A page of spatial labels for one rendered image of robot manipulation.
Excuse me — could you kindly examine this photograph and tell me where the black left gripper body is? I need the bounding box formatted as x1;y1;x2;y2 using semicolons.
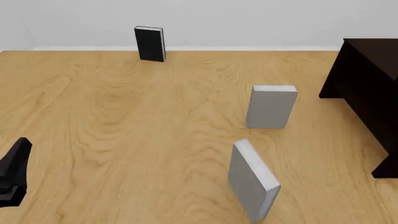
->
0;175;27;208

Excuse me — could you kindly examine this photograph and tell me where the dark wooden cabinet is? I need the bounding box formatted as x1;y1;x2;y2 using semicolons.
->
318;37;398;179

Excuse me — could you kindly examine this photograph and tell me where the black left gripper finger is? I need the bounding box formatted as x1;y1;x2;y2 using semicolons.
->
0;136;33;187

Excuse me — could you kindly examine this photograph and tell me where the black book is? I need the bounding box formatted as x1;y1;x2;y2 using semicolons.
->
134;26;167;63

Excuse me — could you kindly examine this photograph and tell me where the grey book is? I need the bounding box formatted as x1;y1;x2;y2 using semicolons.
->
245;84;299;129
227;138;282;224

